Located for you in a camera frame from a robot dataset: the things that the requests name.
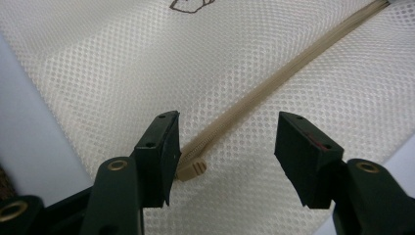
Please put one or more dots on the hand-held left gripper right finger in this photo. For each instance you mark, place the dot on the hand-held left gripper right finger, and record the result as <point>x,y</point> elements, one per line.
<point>305,163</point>

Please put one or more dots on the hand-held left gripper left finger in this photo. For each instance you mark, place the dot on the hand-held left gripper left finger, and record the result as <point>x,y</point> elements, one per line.
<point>160,156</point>

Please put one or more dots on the cream mesh laundry bag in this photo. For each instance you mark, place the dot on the cream mesh laundry bag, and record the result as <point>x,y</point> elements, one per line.
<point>208,71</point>

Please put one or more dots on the brown woven basket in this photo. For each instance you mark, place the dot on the brown woven basket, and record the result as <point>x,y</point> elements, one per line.
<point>6,182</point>

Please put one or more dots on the white table mat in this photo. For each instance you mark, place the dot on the white table mat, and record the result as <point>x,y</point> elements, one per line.
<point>36,140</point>

